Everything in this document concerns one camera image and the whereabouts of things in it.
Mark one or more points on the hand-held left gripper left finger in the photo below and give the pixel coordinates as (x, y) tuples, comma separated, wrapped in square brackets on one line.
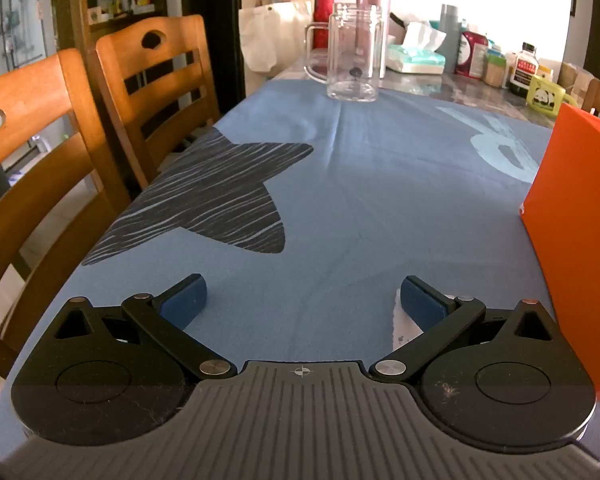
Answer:
[(182, 302)]

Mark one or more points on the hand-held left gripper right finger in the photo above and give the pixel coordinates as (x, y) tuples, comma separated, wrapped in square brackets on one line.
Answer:
[(422, 305)]

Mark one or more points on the orange cardboard box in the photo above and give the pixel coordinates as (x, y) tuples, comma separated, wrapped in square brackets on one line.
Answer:
[(575, 240)]

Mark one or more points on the white paper scrap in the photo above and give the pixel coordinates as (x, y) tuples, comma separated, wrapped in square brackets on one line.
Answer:
[(405, 327)]

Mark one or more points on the blue printed tablecloth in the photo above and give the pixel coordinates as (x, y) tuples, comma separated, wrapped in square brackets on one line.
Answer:
[(360, 200)]

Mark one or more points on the clear glass mug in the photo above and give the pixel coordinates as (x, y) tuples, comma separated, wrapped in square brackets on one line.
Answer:
[(355, 75)]

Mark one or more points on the green panda mug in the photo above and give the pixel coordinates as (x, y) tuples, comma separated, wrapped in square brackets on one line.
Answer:
[(545, 97)]

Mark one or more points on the small beige jar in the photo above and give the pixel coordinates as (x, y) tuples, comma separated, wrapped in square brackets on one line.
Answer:
[(495, 72)]

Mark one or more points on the green tissue pack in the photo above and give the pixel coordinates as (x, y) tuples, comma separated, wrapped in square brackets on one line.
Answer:
[(415, 60)]

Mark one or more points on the red and white pouch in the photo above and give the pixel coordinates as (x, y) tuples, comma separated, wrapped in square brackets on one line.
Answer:
[(472, 55)]

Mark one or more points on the dark bottle with white label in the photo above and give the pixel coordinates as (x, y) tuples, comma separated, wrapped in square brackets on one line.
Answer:
[(524, 67)]

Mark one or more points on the brown paper bag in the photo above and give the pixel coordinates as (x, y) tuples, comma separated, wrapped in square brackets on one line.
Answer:
[(577, 82)]

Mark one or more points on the grey bottle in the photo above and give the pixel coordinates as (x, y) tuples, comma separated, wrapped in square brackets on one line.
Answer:
[(449, 35)]

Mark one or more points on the white tote bag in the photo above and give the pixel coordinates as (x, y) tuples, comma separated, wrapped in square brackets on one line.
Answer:
[(265, 35)]

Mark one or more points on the dark wooden cabinet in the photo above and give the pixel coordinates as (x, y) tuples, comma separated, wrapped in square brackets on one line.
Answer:
[(70, 10)]

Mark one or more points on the red umbrella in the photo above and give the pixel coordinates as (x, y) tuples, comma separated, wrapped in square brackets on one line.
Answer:
[(324, 5)]

